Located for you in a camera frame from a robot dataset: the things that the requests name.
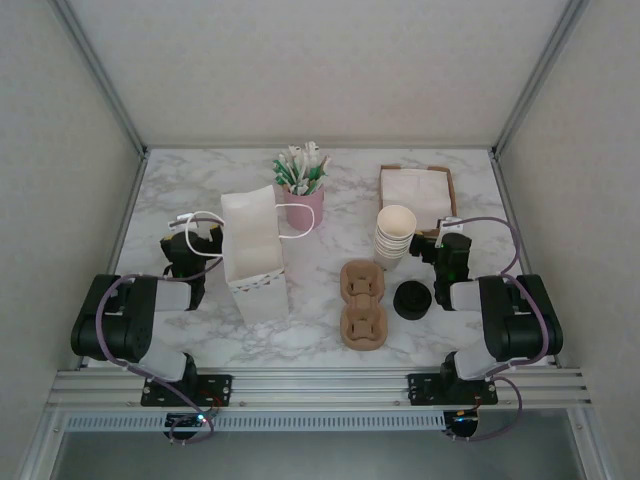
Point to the white paper gift bag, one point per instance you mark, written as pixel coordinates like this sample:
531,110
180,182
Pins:
252,240

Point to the aluminium mounting rail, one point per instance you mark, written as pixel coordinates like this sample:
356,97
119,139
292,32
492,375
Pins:
320,387

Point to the pink cylindrical holder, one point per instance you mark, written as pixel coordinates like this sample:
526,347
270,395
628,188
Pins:
304,212

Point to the wooden stir stick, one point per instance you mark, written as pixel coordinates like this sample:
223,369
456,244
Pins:
326,162

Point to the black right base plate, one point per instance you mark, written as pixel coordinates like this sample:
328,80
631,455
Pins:
425,390

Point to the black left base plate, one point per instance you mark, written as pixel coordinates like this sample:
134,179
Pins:
220,390

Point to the brown cardboard cup carrier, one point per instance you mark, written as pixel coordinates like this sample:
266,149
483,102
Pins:
363,305

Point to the white napkin stack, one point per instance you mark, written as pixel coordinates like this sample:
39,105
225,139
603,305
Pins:
417,190

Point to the black plastic cup lid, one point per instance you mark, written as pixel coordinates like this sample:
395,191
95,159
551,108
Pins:
411,295

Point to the controller board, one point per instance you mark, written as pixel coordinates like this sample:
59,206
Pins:
462,422
185,421

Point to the green drink stopper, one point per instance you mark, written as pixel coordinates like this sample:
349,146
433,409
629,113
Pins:
280,167
317,172

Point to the beige paper cup stack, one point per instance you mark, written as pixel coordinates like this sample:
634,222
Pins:
387,257

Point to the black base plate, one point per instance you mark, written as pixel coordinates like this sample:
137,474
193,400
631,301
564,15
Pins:
220,390
425,390

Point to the right controller board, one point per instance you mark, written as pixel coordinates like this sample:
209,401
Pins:
462,422

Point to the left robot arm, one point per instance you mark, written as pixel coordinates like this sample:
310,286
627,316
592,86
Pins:
130,340

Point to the box of white napkins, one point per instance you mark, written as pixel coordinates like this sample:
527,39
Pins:
452,200

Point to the aluminium frame post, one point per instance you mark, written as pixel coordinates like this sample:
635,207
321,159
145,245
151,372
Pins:
542,75
100,75

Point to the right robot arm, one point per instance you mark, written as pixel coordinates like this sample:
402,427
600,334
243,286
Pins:
515,320

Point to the left controller board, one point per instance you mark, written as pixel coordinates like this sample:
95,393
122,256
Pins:
185,421

